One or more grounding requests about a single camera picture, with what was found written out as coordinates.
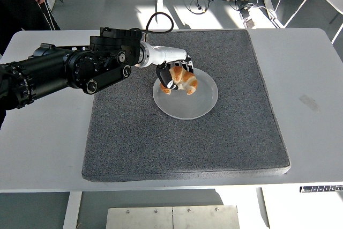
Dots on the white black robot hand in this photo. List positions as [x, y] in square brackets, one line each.
[166, 53]

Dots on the golden croissant bread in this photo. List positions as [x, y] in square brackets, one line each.
[185, 78]

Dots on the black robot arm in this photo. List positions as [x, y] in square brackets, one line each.
[48, 70]

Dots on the round white plate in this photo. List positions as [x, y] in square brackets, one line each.
[193, 105]

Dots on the grey metal plate with screws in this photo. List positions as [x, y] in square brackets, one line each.
[171, 217]

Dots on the grey floor power adapter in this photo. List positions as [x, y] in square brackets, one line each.
[247, 17]

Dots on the grey speckled square mat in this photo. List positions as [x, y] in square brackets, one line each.
[187, 146]

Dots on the white table leg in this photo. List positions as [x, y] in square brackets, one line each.
[263, 207]
[71, 210]

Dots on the table height control panel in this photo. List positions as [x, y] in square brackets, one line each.
[321, 188]

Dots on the white desk frame leg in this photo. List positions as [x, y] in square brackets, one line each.
[269, 1]

